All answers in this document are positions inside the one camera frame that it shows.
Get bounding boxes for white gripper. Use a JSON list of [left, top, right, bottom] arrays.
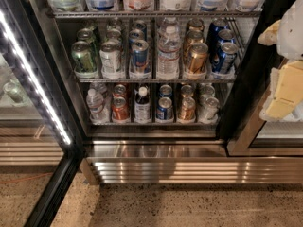
[[258, 0, 303, 121]]

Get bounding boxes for green can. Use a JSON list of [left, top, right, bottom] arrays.
[[71, 41, 97, 73], [77, 28, 98, 54]]

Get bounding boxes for front dark blue can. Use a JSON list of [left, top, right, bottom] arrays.
[[212, 42, 238, 74]]

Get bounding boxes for front gold can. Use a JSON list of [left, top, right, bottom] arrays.
[[186, 43, 208, 74]]

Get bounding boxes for gold can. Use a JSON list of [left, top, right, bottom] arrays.
[[178, 97, 196, 120], [186, 43, 208, 74]]

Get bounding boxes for bottom silver can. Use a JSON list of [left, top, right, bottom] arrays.
[[200, 96, 219, 120]]

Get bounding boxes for bottom gold can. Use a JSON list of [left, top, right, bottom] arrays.
[[178, 97, 196, 120]]

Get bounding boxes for middle shelf water bottle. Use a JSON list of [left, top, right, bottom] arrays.
[[156, 26, 181, 79]]

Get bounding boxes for shelf water bottle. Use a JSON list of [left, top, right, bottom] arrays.
[[86, 89, 107, 123], [156, 26, 181, 79]]

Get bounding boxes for bottom blue can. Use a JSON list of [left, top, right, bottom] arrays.
[[156, 97, 172, 120]]

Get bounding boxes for steel fridge base grille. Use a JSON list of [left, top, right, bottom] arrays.
[[80, 157, 303, 185]]

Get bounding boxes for front blue silver can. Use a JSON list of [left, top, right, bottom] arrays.
[[132, 40, 149, 73]]

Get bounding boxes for front orange can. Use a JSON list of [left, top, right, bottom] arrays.
[[112, 97, 130, 120]]

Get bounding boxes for front white can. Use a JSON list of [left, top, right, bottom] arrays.
[[99, 41, 121, 73]]

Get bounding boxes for bottom shelf water bottle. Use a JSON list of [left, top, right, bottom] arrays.
[[86, 89, 107, 123]]

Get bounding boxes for open glass fridge door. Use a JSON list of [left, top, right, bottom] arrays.
[[0, 0, 82, 227]]

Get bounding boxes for dark juice bottle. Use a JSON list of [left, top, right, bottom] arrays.
[[134, 86, 151, 123]]

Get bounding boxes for upper wire shelf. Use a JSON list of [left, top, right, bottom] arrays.
[[51, 10, 261, 19]]

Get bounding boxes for wire shelf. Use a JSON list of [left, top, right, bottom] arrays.
[[78, 79, 235, 83], [51, 10, 261, 19]]

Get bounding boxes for middle wire shelf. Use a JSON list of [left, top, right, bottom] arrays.
[[78, 79, 235, 83]]

